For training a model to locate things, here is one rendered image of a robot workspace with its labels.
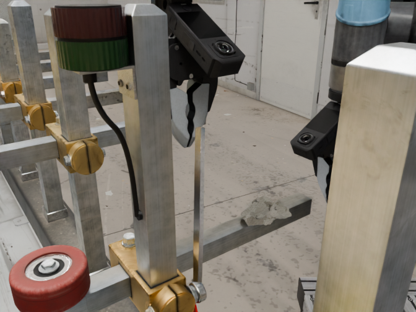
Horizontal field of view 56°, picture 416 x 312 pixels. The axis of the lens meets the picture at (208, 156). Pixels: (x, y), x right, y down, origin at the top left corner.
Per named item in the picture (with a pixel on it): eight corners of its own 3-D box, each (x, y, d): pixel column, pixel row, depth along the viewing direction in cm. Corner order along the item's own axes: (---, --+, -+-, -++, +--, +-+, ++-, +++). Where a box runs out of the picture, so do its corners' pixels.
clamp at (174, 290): (143, 260, 57) (142, 231, 55) (196, 319, 47) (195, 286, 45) (107, 276, 54) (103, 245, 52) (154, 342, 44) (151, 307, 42)
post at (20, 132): (38, 192, 114) (5, 18, 95) (41, 197, 112) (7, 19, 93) (25, 196, 112) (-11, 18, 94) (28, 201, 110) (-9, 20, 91)
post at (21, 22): (62, 216, 94) (25, 0, 75) (67, 223, 91) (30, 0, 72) (47, 221, 92) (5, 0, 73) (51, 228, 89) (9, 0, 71)
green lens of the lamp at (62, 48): (113, 56, 38) (111, 33, 37) (141, 65, 34) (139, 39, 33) (50, 62, 35) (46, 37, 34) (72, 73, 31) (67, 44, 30)
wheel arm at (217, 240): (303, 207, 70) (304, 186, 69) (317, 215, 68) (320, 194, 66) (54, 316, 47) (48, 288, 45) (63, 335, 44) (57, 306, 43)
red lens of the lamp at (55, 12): (111, 30, 37) (108, 5, 36) (139, 35, 33) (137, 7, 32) (45, 33, 34) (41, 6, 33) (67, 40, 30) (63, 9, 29)
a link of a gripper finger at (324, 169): (346, 197, 75) (353, 153, 72) (325, 207, 72) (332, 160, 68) (332, 190, 78) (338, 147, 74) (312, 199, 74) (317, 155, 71)
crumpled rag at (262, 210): (267, 196, 66) (268, 184, 65) (298, 213, 61) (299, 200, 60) (225, 212, 61) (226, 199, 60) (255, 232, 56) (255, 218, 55)
